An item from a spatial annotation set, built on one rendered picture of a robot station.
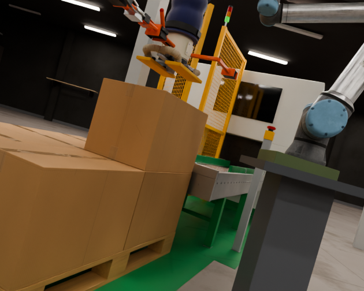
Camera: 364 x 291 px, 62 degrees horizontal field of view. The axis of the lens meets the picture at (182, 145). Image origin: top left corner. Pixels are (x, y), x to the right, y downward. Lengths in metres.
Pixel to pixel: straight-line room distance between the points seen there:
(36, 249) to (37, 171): 0.26
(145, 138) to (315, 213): 0.85
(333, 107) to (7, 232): 1.24
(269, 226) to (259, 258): 0.15
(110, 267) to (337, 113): 1.18
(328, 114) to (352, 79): 0.18
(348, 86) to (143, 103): 0.91
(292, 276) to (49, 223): 1.04
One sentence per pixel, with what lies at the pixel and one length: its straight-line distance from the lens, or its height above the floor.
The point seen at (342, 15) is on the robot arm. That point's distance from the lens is 1.68.
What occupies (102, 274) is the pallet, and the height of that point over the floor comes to 0.03.
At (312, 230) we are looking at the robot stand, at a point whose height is 0.51.
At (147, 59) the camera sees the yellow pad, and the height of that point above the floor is 1.11.
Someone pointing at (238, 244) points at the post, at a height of 0.06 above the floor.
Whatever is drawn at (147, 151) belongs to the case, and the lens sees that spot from 1.47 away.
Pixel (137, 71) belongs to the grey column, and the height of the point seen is 1.30.
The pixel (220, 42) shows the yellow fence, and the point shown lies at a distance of 3.61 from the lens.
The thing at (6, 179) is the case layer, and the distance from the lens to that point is 1.13.
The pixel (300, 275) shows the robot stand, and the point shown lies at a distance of 1.56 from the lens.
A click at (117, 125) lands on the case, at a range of 1.59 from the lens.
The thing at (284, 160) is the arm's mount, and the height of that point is 0.77.
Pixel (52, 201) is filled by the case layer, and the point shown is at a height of 0.43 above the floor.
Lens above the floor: 0.73
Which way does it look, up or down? 1 degrees down
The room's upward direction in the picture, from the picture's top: 16 degrees clockwise
